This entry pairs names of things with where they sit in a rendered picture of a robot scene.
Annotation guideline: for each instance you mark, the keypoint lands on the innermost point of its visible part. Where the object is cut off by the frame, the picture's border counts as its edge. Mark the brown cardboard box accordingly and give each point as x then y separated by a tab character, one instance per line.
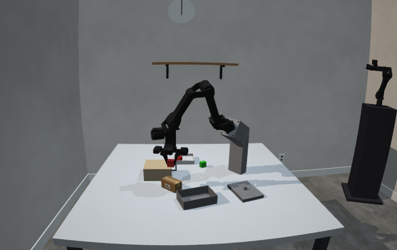
171	184

